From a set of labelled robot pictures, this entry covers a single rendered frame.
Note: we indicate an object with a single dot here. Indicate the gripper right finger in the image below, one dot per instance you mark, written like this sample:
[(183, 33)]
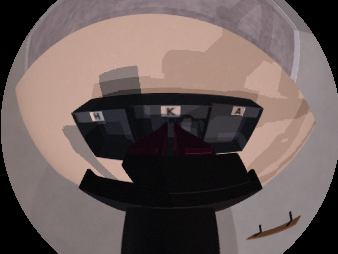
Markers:
[(187, 144)]

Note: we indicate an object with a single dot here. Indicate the black rack of bins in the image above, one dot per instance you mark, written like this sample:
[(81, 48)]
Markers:
[(107, 134)]

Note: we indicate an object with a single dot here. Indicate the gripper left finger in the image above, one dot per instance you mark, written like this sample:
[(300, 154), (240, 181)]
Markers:
[(152, 143)]

